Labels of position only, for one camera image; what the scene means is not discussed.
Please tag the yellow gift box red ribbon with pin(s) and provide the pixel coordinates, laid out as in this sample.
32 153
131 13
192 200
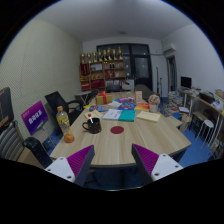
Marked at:
103 98

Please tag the wooden trophy shelf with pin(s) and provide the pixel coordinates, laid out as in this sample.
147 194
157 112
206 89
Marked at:
101 69

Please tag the white air conditioner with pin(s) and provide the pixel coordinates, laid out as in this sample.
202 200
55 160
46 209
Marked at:
169 48

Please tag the black computer monitor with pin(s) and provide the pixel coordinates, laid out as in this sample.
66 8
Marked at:
186 82

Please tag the white paper document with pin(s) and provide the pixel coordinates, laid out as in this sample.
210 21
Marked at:
112 114

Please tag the potted plant white cup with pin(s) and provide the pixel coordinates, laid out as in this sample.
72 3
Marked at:
154 101

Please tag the beige paper with sticker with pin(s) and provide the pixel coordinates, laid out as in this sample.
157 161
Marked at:
93 114

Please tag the orange red booklet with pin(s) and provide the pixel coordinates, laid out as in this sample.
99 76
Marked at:
142 106

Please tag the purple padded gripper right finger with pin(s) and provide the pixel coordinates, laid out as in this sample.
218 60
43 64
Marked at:
152 166

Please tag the orange standing card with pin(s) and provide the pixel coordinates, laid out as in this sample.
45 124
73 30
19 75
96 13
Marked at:
138 97

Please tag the dark red round coaster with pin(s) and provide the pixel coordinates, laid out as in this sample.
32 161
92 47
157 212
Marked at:
117 129

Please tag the orange drink plastic bottle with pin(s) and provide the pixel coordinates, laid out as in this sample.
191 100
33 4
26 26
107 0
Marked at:
64 124

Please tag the teal notebook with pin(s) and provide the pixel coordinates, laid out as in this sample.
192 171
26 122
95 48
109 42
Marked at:
127 116

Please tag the striped grey chair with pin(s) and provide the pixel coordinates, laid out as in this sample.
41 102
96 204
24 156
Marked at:
11 142

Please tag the side desk with clutter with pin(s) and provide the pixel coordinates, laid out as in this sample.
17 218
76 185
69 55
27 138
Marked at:
198 109

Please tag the white round stool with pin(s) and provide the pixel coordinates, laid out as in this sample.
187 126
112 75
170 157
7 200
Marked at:
206 127

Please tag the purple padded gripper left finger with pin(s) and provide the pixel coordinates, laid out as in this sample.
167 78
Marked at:
75 167

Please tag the purple sign board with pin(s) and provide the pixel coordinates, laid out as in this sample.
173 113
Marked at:
34 117

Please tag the black polka dot mug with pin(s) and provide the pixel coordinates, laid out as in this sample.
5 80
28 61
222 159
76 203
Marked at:
92 125

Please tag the black office chair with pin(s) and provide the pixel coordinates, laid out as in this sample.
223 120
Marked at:
73 108

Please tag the yellow manila envelope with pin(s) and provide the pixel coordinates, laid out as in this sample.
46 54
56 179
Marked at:
148 116

